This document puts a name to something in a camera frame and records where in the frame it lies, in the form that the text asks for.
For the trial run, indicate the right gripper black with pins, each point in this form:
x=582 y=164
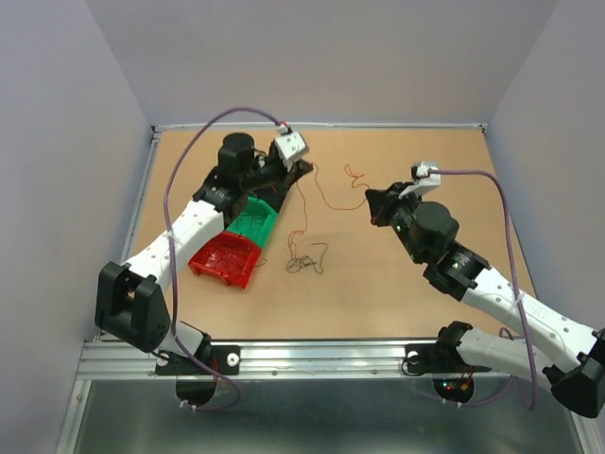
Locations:
x=380 y=202

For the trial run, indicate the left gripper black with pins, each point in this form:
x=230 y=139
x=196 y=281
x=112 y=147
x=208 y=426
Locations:
x=298 y=168

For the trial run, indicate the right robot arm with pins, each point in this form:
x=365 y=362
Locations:
x=566 y=357

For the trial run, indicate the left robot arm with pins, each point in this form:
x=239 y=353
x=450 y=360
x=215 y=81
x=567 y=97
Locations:
x=130 y=297

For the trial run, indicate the black plastic bin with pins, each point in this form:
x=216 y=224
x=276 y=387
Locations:
x=275 y=195

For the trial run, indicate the green plastic bin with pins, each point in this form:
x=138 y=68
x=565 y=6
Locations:
x=255 y=222

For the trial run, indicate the red plastic bin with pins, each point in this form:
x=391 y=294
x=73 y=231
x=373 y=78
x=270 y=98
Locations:
x=228 y=257

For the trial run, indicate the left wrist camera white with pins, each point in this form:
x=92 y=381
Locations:
x=291 y=145

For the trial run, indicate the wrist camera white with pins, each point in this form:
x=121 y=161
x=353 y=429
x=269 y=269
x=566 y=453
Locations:
x=425 y=177
x=291 y=145

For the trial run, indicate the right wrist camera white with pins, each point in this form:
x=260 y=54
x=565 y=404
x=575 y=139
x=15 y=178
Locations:
x=425 y=177

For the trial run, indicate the aluminium mounting rail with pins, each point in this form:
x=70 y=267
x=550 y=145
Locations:
x=309 y=359

